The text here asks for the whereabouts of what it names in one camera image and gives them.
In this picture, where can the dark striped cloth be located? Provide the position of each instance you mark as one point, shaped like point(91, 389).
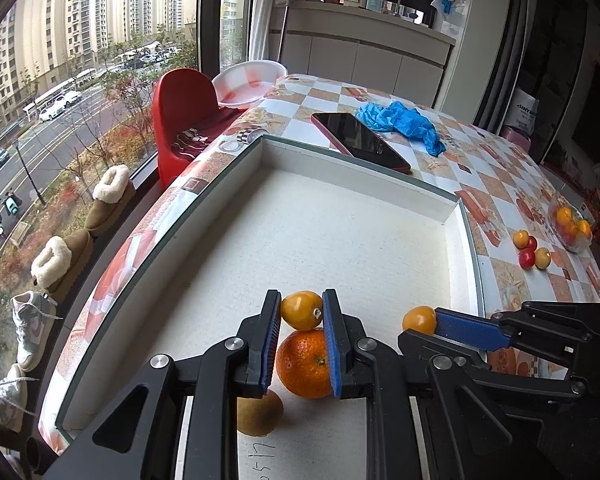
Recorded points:
point(187, 142)

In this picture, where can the white cabinet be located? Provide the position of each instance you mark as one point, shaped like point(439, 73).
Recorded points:
point(360, 60)

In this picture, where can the pink plastic stool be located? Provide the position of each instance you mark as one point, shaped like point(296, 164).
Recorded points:
point(516, 137)

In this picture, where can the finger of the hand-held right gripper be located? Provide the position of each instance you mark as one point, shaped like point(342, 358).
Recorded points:
point(470, 332)
point(430, 344)

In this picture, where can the white printed bag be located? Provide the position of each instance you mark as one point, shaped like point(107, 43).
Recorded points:
point(521, 110)

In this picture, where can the clear glass bowl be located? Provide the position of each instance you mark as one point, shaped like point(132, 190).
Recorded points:
point(555, 232)

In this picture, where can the red plastic chair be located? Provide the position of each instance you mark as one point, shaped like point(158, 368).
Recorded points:
point(180, 100)

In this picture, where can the grey white sneaker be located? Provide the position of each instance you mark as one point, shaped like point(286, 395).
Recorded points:
point(7, 397)
point(32, 327)

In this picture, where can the crumpled blue glove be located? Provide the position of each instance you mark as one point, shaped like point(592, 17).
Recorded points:
point(405, 120)

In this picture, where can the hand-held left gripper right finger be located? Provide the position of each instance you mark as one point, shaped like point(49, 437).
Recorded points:
point(332, 345)

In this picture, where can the tan fleece boot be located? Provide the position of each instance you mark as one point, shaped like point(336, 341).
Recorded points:
point(62, 260)
point(110, 200)

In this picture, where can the brown round fruit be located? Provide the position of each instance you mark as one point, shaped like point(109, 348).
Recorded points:
point(257, 412)

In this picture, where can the red smartphone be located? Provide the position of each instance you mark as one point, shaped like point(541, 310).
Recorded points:
point(360, 140)

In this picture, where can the yellow-orange round fruit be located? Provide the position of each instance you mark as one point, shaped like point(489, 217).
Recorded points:
point(300, 310)

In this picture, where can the white shallow tray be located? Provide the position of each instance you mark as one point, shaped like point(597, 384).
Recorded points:
point(330, 235)

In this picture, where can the yellow round fruit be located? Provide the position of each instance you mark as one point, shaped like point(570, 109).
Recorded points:
point(543, 257)

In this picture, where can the white plastic basin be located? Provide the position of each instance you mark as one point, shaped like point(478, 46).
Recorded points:
point(245, 82)

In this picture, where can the small red fruit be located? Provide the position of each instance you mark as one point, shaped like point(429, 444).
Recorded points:
point(526, 259)
point(532, 243)

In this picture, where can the white curtain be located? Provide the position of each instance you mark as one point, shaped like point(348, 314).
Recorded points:
point(265, 10)

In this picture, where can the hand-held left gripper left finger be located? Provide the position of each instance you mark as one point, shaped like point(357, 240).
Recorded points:
point(272, 340)

